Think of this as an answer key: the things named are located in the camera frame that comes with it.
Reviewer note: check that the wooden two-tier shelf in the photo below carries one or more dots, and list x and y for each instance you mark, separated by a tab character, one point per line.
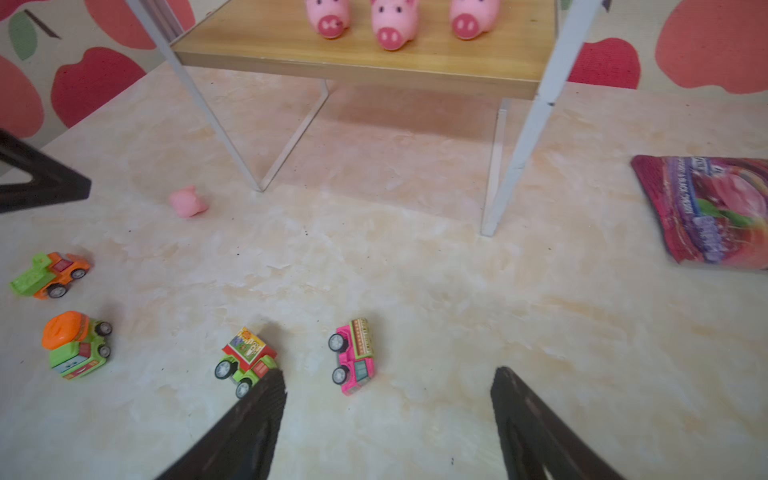
525	62

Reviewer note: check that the orange green toy truck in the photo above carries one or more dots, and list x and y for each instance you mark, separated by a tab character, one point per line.
77	344

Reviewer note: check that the green pink toy bus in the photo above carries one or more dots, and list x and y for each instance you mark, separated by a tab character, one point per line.
247	360

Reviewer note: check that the pink square toy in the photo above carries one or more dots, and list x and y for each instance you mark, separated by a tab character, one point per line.
329	18

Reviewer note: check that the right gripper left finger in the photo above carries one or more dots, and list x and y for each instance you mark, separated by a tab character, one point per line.
242	443

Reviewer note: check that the pink pig toy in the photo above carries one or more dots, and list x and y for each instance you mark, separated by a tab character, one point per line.
472	18
394	22

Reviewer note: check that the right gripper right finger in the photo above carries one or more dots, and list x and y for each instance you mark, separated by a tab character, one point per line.
535	442

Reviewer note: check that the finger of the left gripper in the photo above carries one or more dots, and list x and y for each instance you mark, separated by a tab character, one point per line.
51	182

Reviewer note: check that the purple candy bag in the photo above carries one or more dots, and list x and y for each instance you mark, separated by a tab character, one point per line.
712	210

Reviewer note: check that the pink toy car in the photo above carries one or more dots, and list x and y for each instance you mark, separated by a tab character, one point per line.
353	346

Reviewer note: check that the green toy car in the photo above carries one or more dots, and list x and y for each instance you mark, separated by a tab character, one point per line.
50	275

